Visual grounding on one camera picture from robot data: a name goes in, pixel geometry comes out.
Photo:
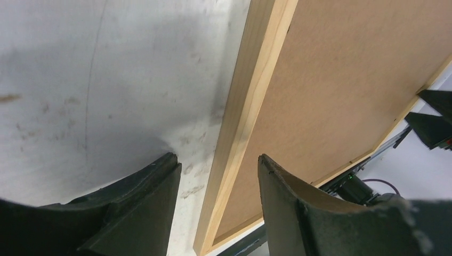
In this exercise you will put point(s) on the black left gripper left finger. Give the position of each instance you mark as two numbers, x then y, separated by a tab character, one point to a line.
132	216

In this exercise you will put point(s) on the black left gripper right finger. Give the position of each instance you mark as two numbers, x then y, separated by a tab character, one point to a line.
303	220

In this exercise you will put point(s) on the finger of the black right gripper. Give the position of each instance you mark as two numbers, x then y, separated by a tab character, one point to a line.
439	101
433	131

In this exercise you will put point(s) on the brown cardboard backing board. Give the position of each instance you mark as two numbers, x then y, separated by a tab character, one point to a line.
346	72

